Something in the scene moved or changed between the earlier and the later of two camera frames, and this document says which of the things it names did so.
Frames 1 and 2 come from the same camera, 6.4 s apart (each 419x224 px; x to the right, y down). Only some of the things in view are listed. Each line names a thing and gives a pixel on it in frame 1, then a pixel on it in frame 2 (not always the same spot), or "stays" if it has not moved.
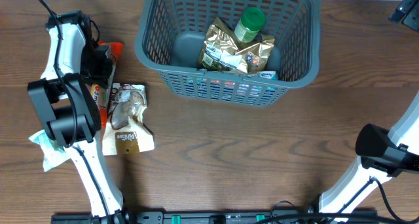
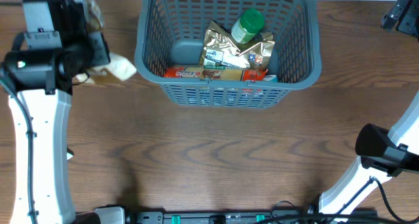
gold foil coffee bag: [222, 51] stays
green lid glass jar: [251, 21] stays
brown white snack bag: [126, 130] to [120, 68]
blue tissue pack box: [266, 74] to [231, 95]
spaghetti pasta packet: [100, 93] to [215, 73]
